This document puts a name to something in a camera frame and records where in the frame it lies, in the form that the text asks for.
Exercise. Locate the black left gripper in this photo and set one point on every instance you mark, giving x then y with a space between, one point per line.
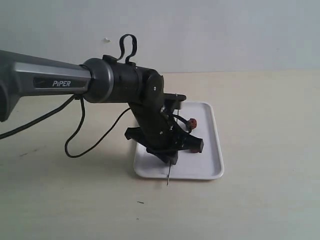
162 132

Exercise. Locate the thin metal skewer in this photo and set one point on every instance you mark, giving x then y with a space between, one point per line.
168 174

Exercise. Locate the dark red fruit top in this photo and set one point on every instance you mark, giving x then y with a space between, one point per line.
192 123

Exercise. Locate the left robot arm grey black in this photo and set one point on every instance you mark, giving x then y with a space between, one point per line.
105 80

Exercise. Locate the white rectangular plastic tray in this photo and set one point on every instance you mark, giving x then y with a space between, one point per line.
207 165

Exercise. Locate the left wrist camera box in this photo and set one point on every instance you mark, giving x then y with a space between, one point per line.
173 101

